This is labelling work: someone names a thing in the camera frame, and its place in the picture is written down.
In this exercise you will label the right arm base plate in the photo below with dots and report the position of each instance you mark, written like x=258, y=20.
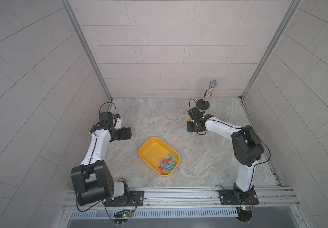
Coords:
x=237, y=197

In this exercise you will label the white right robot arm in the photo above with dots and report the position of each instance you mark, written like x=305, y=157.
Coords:
x=247, y=147

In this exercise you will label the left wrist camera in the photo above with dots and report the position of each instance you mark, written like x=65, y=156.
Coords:
x=106, y=117

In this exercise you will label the aluminium front rail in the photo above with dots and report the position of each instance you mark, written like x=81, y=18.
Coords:
x=202, y=197

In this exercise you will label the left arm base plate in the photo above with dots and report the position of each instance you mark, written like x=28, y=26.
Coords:
x=134, y=198

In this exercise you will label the glittery stand with black base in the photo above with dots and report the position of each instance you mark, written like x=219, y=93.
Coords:
x=204, y=104

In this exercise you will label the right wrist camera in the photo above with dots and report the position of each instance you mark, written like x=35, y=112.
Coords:
x=195, y=114

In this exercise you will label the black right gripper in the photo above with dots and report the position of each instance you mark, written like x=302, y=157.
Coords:
x=189, y=128

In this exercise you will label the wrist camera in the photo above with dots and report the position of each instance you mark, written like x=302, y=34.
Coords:
x=195, y=114
x=106, y=117

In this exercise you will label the yellow plastic storage box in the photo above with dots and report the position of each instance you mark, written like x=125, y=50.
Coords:
x=160, y=156

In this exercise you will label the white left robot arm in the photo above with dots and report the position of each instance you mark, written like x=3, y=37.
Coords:
x=92, y=180

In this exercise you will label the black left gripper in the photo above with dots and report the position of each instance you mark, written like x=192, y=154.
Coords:
x=122, y=135

